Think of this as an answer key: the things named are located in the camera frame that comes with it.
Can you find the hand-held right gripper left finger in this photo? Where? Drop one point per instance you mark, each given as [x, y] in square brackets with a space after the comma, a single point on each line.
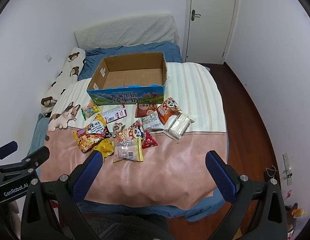
[88, 172]

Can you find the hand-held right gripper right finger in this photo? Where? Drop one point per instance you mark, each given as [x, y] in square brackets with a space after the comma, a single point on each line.
[221, 176]

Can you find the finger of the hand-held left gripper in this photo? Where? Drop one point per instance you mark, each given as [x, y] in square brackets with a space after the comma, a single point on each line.
[38, 155]
[8, 147]

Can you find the small yellow snack packet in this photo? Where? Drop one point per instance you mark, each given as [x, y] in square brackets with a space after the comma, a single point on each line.
[105, 150]

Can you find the yellow instant noodle packet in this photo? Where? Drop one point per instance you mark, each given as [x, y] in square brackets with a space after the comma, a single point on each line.
[91, 136]

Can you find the clear yellow snack packet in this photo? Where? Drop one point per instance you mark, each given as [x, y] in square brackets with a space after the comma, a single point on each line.
[127, 151]

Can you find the small grey snack packet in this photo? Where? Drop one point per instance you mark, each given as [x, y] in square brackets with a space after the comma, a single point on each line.
[117, 128]

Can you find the orange panda snack packet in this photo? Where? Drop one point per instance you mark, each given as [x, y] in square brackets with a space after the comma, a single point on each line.
[131, 133]
[167, 110]

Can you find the white pink packet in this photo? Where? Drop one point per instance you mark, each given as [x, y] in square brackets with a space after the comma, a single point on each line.
[114, 113]

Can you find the red snack packet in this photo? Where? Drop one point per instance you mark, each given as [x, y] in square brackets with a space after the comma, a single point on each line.
[149, 142]

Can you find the clear labelled snack packet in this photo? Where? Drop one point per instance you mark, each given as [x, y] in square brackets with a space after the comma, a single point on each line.
[151, 122]

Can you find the blue printed cardboard box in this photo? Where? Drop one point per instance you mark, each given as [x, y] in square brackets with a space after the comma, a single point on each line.
[125, 80]

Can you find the striped cat blanket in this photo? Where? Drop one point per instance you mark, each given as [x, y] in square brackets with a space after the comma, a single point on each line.
[170, 175]

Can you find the colourful candy bag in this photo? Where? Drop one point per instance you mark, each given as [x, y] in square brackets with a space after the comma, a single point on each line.
[90, 110]

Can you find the white wafer packet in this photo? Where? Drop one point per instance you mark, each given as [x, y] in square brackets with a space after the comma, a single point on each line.
[178, 126]

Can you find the brown biscuit packet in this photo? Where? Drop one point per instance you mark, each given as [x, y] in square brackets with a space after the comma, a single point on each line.
[145, 110]

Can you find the white bear print pillow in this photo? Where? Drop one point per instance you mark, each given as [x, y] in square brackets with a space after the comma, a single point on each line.
[67, 75]

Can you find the orange plastic item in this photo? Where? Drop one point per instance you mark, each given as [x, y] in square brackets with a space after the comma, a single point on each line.
[298, 212]

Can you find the grey pillow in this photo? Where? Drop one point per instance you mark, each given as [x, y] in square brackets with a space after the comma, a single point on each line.
[127, 31]

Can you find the white door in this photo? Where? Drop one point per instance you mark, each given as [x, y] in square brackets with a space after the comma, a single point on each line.
[211, 20]

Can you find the white wall socket strip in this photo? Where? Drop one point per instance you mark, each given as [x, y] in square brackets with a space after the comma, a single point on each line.
[286, 165]

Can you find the white wall socket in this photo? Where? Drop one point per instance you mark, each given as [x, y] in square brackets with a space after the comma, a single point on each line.
[48, 57]

